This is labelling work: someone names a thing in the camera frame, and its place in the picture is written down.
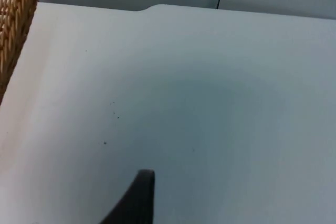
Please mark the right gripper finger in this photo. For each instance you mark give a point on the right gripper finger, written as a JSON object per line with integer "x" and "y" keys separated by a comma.
{"x": 136, "y": 203}

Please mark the pale brown wicker basket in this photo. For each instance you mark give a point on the pale brown wicker basket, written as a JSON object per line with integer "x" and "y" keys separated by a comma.
{"x": 15, "y": 16}

